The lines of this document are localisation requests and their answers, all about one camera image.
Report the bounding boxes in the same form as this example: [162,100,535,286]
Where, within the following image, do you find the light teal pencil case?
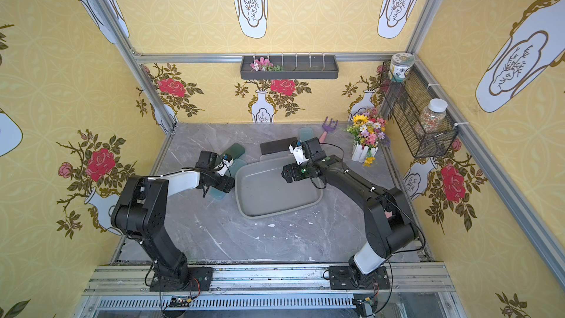
[207,158,248,200]

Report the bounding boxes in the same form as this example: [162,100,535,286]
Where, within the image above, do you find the light blue pencil case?
[299,127,315,141]

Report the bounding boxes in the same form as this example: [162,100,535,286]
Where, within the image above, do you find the dark green pencil case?
[221,143,245,162]

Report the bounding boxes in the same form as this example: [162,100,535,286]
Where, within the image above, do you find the grey plastic storage tray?
[235,155,323,219]

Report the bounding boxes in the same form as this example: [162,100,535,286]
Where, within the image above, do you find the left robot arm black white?
[110,151,238,288]

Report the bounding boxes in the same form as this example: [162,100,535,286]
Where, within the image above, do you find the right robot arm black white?
[282,138,423,281]

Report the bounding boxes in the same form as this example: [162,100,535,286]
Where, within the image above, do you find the black pencil case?
[260,137,298,155]

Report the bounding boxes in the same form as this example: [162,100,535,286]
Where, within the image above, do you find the purple pink garden rake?
[319,117,338,143]

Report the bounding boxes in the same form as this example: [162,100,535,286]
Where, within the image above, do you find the artificial flower bouquet white pot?
[347,107,390,167]

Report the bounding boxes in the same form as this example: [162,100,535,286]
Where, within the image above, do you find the small pink flowers on shelf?
[250,57,282,72]

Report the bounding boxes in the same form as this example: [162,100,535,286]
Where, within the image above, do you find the clear jar white lid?
[416,98,448,137]

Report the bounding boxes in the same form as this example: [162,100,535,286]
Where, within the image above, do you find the green patterned tin can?
[388,52,415,82]

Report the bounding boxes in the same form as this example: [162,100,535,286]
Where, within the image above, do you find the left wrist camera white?
[216,154,233,177]

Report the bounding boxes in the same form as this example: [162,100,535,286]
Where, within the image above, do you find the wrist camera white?
[216,154,233,177]
[289,144,308,165]

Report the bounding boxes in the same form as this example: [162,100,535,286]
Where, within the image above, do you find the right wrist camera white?
[289,144,308,165]

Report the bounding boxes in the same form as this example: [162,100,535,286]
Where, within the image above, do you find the dark grey wall shelf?
[240,54,340,80]

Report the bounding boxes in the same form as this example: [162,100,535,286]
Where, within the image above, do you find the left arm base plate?
[149,266,213,293]

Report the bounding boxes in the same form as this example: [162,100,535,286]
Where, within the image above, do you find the black wire wall basket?
[378,61,458,159]

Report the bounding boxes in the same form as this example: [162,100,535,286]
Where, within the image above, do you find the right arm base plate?
[328,266,391,290]

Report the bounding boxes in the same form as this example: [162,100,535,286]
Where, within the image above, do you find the small circuit board with wires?
[166,296,194,309]

